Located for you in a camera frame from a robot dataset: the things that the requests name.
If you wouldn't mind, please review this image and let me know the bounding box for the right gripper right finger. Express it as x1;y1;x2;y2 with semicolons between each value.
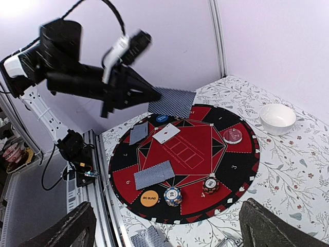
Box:
239;198;328;246

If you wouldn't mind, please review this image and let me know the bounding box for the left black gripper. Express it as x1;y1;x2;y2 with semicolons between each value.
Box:
46;65;161;118

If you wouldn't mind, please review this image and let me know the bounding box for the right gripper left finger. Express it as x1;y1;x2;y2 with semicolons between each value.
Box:
20;201;97;246

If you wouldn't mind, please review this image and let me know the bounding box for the blue small blind button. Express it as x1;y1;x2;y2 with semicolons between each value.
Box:
156;115;169;122

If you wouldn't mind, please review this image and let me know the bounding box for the ace of diamonds card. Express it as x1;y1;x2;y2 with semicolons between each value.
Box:
152;123;180;144

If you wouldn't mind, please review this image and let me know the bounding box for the red black 100 chip stack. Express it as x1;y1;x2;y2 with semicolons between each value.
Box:
203;177;220;194

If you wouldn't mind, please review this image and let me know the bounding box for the orange big blind button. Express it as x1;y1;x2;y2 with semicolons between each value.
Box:
140;190;159;207

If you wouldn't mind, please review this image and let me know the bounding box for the dealt blue playing cards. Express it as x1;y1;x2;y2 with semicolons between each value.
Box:
134;161;175;190

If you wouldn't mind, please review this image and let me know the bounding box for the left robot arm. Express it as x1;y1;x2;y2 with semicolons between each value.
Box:
1;16;161;148

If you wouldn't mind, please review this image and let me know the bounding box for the aluminium poker chip case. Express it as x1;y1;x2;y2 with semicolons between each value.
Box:
216;236;244;247

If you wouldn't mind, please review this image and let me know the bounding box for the round red black poker mat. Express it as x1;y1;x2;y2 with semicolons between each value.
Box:
109;104;260;224

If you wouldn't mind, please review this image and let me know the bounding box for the white ceramic bowl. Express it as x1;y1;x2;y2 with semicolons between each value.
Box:
259;103;297;136

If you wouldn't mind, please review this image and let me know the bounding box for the front aluminium rail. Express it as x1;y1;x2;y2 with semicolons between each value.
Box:
66;130;131;246

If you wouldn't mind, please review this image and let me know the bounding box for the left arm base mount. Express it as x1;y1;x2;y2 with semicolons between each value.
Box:
56;129;98;187

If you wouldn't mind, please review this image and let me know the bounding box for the left aluminium frame post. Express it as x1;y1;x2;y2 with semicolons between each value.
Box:
208;0;227;78

